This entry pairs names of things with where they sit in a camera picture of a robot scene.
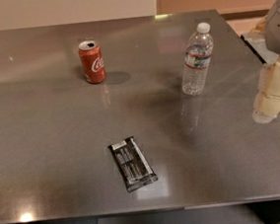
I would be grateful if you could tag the red coca-cola can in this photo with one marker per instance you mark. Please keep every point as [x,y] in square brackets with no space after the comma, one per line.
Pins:
[92,61]

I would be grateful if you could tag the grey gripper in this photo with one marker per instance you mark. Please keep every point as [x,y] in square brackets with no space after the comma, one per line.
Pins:
[278,27]

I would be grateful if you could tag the clear plastic water bottle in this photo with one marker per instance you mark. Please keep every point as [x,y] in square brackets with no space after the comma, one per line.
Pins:
[197,59]

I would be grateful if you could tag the black rxbar chocolate wrapper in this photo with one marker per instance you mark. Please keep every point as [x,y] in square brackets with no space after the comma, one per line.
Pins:
[132,164]

